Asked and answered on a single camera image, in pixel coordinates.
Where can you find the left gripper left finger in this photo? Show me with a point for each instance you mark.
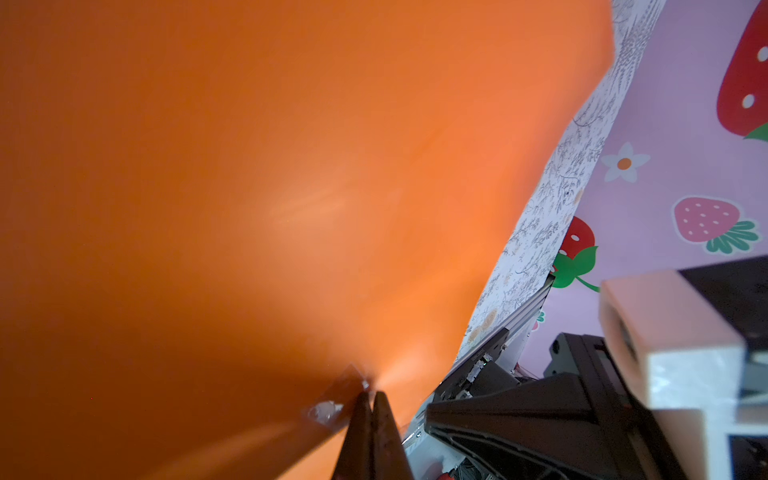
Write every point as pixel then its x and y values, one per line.
pixel 355 458

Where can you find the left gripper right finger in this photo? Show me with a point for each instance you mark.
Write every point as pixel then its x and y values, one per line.
pixel 388 458

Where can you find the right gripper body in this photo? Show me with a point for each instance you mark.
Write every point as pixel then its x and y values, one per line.
pixel 577 422

